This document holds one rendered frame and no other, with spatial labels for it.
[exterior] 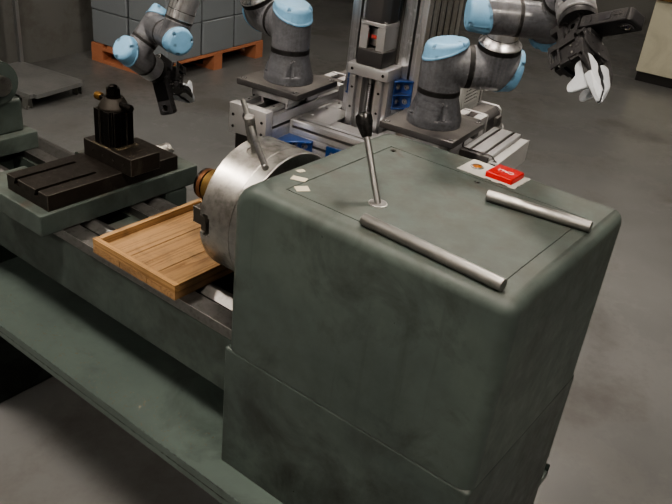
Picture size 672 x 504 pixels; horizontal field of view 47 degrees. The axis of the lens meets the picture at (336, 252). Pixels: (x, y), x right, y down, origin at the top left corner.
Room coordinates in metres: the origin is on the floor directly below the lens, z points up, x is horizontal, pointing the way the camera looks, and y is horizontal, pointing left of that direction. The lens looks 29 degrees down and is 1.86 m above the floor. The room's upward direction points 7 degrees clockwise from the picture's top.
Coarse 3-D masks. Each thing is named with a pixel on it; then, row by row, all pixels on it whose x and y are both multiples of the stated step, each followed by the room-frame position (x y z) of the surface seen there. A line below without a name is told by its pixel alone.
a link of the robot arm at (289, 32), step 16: (288, 0) 2.30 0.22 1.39; (304, 0) 2.33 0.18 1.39; (272, 16) 2.27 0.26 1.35; (288, 16) 2.23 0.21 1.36; (304, 16) 2.25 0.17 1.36; (272, 32) 2.27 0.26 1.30; (288, 32) 2.23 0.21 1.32; (304, 32) 2.25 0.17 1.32; (288, 48) 2.23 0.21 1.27; (304, 48) 2.25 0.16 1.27
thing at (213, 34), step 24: (96, 0) 6.00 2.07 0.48; (120, 0) 5.87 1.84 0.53; (144, 0) 5.76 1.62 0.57; (168, 0) 5.67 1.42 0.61; (216, 0) 6.15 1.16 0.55; (96, 24) 6.02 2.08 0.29; (120, 24) 5.88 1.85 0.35; (192, 24) 5.91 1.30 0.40; (216, 24) 6.15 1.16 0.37; (240, 24) 6.42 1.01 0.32; (96, 48) 6.00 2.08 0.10; (192, 48) 5.90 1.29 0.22; (216, 48) 6.15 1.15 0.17; (240, 48) 6.42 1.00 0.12
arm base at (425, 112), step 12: (420, 96) 2.02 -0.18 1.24; (432, 96) 2.00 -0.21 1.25; (444, 96) 1.99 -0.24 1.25; (456, 96) 2.02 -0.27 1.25; (420, 108) 2.00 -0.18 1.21; (432, 108) 1.99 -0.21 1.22; (444, 108) 1.99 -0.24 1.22; (456, 108) 2.01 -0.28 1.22; (408, 120) 2.02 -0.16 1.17; (420, 120) 1.99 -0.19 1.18; (432, 120) 1.98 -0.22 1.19; (444, 120) 1.99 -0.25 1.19; (456, 120) 2.00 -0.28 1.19
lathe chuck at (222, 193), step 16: (240, 144) 1.54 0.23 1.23; (272, 144) 1.55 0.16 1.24; (288, 144) 1.58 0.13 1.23; (224, 160) 1.50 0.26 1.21; (240, 160) 1.49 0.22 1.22; (256, 160) 1.49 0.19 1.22; (224, 176) 1.47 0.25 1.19; (240, 176) 1.45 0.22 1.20; (208, 192) 1.46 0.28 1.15; (224, 192) 1.44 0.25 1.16; (240, 192) 1.43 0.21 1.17; (208, 208) 1.44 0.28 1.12; (224, 208) 1.42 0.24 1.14; (224, 224) 1.41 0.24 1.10; (208, 240) 1.44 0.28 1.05; (224, 240) 1.41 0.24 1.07; (224, 256) 1.42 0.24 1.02
